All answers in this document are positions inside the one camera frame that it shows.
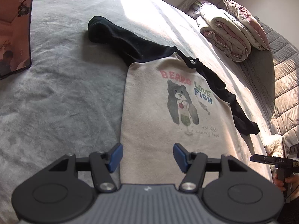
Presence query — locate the grey bed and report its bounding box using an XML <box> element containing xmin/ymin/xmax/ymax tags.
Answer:
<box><xmin>0</xmin><ymin>0</ymin><xmax>283</xmax><ymax>192</ymax></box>

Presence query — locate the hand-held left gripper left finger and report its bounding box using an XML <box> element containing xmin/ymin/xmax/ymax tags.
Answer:
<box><xmin>45</xmin><ymin>143</ymin><xmax>123</xmax><ymax>194</ymax></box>

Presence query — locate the grey quilted headboard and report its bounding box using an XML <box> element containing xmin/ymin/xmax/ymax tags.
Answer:
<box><xmin>238</xmin><ymin>16</ymin><xmax>299</xmax><ymax>145</ymax></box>

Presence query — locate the purple floral cloth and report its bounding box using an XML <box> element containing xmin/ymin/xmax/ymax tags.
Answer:
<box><xmin>187</xmin><ymin>0</ymin><xmax>207</xmax><ymax>17</ymax></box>

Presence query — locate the person's right hand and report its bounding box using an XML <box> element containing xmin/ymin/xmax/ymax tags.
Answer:
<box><xmin>273</xmin><ymin>172</ymin><xmax>299</xmax><ymax>193</ymax></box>

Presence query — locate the beige and mauve pillow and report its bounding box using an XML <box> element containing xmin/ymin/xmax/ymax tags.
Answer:
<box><xmin>222</xmin><ymin>0</ymin><xmax>270</xmax><ymax>50</ymax></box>

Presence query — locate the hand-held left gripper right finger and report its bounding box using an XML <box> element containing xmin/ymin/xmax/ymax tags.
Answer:
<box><xmin>173</xmin><ymin>143</ymin><xmax>251</xmax><ymax>194</ymax></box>

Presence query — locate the beige sweatshirt with black sleeves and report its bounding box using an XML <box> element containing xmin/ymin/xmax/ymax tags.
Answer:
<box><xmin>87</xmin><ymin>16</ymin><xmax>260</xmax><ymax>185</ymax></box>

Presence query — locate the folded beige quilt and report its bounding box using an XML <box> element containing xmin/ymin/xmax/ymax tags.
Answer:
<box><xmin>196</xmin><ymin>2</ymin><xmax>253</xmax><ymax>62</ymax></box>

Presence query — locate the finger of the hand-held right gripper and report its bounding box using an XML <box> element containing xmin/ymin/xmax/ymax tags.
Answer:
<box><xmin>249</xmin><ymin>154</ymin><xmax>267</xmax><ymax>163</ymax></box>

